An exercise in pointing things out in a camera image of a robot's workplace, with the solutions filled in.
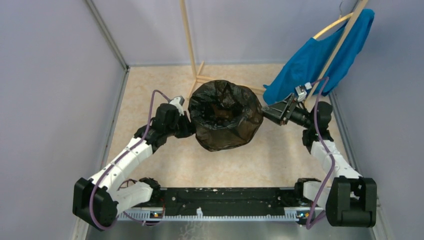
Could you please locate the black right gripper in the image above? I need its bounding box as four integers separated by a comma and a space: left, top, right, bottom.
261, 93, 314, 129

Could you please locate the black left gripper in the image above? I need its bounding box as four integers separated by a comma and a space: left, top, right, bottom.
165, 110, 197, 139

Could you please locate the black trash bag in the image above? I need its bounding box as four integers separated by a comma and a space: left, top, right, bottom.
188, 79, 264, 152

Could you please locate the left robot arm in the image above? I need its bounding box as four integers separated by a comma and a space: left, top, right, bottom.
72, 96, 195, 231

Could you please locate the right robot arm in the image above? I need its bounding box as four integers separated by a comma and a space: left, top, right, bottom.
262, 93, 377, 228

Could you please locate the blue cloth shirt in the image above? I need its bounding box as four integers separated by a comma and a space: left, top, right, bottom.
263, 8, 375, 105

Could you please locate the wooden clothes rack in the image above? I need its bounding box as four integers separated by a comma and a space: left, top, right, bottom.
179, 0, 367, 83

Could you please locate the wooden clothes hanger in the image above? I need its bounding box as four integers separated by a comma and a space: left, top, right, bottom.
312, 0, 353, 40

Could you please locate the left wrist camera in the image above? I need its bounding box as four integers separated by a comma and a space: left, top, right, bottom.
168, 95, 185, 116

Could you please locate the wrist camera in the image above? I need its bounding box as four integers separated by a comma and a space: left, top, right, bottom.
295, 82, 312, 102
168, 95, 185, 116

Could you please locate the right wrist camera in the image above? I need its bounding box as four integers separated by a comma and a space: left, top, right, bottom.
295, 82, 312, 102

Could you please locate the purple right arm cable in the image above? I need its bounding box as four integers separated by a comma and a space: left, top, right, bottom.
305, 76, 335, 230

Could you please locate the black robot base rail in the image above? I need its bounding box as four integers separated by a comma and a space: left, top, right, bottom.
136, 187, 312, 217

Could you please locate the aluminium frame post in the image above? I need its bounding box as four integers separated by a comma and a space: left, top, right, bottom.
83, 0, 129, 72

